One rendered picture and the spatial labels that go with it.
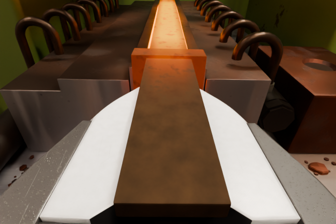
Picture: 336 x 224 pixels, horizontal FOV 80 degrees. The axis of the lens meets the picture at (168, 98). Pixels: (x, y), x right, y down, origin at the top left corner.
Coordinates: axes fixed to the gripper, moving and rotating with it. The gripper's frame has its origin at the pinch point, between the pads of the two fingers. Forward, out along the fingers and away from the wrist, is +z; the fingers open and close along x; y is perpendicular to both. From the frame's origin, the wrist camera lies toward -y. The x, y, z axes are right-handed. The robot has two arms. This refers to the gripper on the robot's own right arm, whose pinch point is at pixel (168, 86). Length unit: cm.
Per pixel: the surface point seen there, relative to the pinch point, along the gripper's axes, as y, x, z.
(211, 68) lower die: 0.8, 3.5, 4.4
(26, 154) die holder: 8.5, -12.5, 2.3
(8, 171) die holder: 8.5, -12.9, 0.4
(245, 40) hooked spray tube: -1.3, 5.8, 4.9
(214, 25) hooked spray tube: -0.4, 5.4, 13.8
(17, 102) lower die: 3.1, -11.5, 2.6
